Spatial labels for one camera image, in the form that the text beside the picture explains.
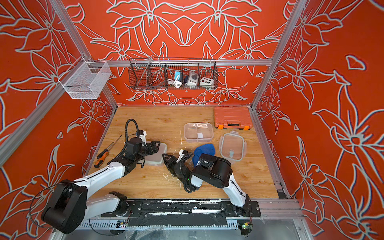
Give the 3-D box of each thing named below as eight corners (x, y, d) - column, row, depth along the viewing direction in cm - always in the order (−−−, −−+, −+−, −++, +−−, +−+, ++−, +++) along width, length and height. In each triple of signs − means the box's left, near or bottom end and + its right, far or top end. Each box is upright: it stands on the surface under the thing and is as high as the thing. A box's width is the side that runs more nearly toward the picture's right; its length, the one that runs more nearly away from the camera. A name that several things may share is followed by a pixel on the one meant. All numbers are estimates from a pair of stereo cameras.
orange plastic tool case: (215, 130, 106) (216, 125, 102) (212, 110, 118) (213, 106, 114) (252, 130, 106) (254, 125, 102) (245, 110, 118) (247, 106, 114)
